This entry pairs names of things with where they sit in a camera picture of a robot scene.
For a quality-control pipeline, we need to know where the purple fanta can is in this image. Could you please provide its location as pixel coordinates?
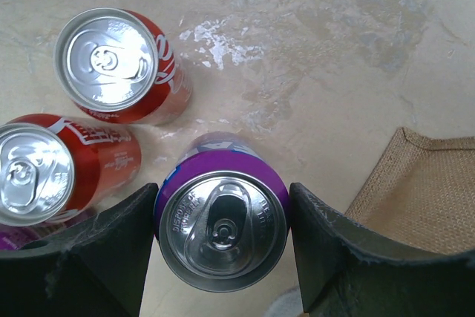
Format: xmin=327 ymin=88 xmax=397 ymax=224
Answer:
xmin=154 ymin=131 xmax=290 ymax=293
xmin=0 ymin=209 xmax=97 ymax=253

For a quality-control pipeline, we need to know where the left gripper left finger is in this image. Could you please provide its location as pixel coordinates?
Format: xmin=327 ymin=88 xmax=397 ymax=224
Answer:
xmin=1 ymin=183 xmax=158 ymax=316

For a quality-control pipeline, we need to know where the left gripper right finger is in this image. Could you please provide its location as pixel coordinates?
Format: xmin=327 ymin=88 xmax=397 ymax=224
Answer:
xmin=289 ymin=183 xmax=474 ymax=316

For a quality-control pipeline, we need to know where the red cola can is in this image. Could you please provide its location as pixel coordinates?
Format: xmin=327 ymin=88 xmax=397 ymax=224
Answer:
xmin=1 ymin=114 xmax=142 ymax=226
xmin=53 ymin=7 xmax=192 ymax=125

